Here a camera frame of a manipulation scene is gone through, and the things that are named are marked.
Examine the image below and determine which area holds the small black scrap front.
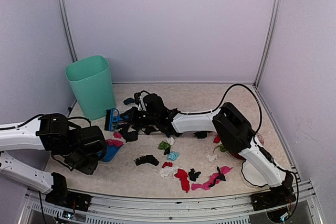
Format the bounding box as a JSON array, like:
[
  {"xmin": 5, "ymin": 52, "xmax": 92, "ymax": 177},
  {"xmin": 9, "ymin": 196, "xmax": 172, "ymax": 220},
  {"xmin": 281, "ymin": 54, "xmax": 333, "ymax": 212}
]
[{"xmin": 188, "ymin": 168, "xmax": 201, "ymax": 182}]

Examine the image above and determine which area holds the small pink paper scrap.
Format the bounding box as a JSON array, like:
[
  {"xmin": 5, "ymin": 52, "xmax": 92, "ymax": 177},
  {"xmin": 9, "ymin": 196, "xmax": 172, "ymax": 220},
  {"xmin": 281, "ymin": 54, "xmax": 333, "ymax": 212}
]
[{"xmin": 113, "ymin": 132, "xmax": 122, "ymax": 138}]

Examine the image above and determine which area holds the white paper scrap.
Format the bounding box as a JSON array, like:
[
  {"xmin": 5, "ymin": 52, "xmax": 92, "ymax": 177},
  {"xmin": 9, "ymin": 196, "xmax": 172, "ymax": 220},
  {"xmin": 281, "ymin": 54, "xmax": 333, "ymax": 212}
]
[
  {"xmin": 206, "ymin": 154, "xmax": 218, "ymax": 162},
  {"xmin": 159, "ymin": 166, "xmax": 178, "ymax": 179}
]

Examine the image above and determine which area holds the small red scrap right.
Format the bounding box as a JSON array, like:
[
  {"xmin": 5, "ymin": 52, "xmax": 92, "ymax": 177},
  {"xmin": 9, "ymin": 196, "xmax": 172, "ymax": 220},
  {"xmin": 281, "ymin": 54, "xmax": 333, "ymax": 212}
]
[{"xmin": 213, "ymin": 135, "xmax": 220, "ymax": 144}]

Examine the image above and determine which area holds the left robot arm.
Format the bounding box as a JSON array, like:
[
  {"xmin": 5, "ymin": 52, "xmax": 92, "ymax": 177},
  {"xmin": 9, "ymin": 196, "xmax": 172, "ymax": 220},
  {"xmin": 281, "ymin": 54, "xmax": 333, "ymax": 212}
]
[{"xmin": 1, "ymin": 113, "xmax": 107, "ymax": 206}]

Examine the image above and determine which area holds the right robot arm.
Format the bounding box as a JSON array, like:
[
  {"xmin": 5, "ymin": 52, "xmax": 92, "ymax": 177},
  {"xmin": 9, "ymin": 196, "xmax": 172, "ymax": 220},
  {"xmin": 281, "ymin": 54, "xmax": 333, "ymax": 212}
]
[{"xmin": 120, "ymin": 92, "xmax": 294, "ymax": 205}]

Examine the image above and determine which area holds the white paper scrap right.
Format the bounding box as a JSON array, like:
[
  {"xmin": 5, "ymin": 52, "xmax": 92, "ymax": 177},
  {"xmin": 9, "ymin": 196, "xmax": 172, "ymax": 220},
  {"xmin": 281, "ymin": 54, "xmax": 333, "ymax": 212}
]
[{"xmin": 206, "ymin": 154, "xmax": 218, "ymax": 162}]

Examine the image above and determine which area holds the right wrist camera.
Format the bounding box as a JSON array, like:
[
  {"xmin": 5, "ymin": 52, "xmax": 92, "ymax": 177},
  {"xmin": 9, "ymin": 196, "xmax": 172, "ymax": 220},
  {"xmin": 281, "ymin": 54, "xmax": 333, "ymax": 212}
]
[{"xmin": 134, "ymin": 92, "xmax": 146, "ymax": 111}]

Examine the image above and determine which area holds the blue hand brush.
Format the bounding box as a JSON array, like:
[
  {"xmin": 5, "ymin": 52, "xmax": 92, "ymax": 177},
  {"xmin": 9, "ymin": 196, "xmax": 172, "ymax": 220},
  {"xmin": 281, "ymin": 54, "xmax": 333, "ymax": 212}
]
[{"xmin": 104, "ymin": 108, "xmax": 123, "ymax": 132}]

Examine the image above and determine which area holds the white scalloped bowl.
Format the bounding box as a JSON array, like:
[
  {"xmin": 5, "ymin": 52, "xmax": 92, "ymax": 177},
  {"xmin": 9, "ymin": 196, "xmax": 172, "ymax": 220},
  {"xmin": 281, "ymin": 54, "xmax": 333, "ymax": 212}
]
[{"xmin": 241, "ymin": 161, "xmax": 268, "ymax": 188}]

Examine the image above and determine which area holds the red paper scrap front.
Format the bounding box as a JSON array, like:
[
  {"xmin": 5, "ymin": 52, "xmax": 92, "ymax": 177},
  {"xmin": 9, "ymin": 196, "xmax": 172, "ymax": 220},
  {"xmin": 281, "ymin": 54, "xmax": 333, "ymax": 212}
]
[{"xmin": 174, "ymin": 168, "xmax": 190, "ymax": 193}]

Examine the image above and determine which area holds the blue dustpan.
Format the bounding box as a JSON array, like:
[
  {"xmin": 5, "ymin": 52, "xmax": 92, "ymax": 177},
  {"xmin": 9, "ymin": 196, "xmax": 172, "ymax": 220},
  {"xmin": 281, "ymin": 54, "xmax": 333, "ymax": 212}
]
[{"xmin": 101, "ymin": 143, "xmax": 123, "ymax": 163}]

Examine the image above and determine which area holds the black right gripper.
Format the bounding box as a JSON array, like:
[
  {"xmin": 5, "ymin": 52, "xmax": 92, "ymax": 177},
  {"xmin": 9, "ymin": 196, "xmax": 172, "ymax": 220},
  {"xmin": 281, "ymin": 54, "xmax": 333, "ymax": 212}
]
[{"xmin": 120, "ymin": 106, "xmax": 158, "ymax": 127}]

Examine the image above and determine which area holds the white paper scrap front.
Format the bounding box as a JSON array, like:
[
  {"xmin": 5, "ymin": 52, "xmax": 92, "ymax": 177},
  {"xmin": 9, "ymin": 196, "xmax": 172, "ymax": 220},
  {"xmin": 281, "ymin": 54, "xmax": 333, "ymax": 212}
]
[{"xmin": 159, "ymin": 166, "xmax": 178, "ymax": 179}]

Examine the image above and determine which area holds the light blue paper scrap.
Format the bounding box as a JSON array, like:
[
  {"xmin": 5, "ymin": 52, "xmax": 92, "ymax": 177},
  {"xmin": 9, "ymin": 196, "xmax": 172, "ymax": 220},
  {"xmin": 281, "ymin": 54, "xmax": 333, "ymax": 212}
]
[{"xmin": 167, "ymin": 151, "xmax": 180, "ymax": 161}]

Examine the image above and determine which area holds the teal plastic waste bin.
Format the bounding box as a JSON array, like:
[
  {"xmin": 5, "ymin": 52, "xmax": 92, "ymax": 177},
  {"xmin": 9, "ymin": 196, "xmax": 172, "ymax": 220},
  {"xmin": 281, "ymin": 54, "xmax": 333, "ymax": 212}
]
[{"xmin": 65, "ymin": 55, "xmax": 116, "ymax": 120}]

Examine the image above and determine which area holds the long pink paper scrap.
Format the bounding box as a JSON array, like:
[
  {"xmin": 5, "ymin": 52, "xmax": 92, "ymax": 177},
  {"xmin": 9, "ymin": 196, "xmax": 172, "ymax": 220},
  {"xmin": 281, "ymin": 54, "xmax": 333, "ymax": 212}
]
[{"xmin": 191, "ymin": 166, "xmax": 233, "ymax": 191}]

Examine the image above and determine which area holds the green paper scrap right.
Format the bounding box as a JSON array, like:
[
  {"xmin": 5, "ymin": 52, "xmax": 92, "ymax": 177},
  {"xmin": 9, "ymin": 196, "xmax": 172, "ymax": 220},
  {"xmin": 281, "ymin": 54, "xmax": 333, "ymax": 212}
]
[{"xmin": 213, "ymin": 144, "xmax": 227, "ymax": 153}]

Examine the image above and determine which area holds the navy paper scrap far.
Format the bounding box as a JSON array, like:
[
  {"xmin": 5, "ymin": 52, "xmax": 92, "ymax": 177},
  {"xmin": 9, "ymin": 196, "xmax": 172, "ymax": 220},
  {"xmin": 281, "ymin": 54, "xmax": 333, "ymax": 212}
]
[{"xmin": 123, "ymin": 98, "xmax": 135, "ymax": 105}]

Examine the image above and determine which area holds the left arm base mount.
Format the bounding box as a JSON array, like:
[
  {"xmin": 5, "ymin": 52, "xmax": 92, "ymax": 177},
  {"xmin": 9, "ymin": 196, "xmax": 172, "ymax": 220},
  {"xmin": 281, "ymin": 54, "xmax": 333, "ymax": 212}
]
[{"xmin": 45, "ymin": 172, "xmax": 91, "ymax": 212}]

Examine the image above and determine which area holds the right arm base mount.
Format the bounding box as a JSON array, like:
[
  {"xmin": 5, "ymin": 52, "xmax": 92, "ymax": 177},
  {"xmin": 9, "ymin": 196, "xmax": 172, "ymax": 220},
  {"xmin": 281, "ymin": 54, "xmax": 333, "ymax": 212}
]
[{"xmin": 250, "ymin": 187, "xmax": 297, "ymax": 211}]

